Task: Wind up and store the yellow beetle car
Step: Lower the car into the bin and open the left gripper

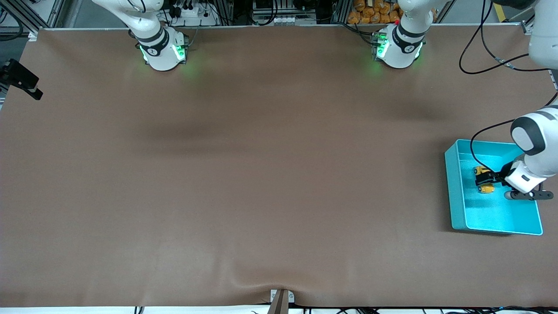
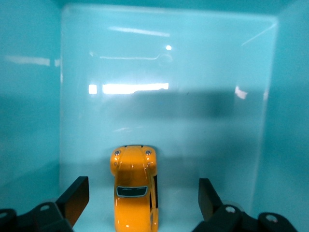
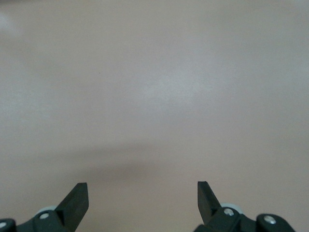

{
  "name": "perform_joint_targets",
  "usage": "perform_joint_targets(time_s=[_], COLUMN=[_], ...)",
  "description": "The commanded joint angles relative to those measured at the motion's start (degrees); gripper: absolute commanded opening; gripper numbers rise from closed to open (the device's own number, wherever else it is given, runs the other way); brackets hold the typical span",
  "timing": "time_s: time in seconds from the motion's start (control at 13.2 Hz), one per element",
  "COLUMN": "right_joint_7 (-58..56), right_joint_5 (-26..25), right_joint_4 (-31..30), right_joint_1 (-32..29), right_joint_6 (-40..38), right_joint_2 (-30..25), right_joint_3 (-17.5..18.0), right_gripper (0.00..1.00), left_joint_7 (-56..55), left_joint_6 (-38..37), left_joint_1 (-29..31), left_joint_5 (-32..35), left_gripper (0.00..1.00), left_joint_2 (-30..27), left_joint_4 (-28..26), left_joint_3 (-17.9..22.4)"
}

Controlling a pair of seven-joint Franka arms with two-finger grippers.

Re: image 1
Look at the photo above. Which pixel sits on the aluminium frame rail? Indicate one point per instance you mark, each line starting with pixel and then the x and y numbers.
pixel 527 28
pixel 54 12

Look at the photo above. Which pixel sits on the yellow toy beetle car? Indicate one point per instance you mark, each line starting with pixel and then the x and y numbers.
pixel 486 188

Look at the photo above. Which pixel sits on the brown table mat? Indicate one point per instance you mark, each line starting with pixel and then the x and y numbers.
pixel 279 131

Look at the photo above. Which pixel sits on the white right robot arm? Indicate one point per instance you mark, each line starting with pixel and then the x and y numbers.
pixel 161 48

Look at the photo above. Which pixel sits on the white power strip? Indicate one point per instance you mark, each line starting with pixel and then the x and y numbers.
pixel 192 11

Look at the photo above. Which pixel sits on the pile of orange toys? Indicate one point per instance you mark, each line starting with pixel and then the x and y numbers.
pixel 370 13

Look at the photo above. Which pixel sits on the teal plastic bin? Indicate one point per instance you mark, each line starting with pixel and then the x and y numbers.
pixel 497 213

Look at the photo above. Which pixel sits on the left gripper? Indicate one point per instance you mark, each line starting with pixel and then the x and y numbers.
pixel 501 173

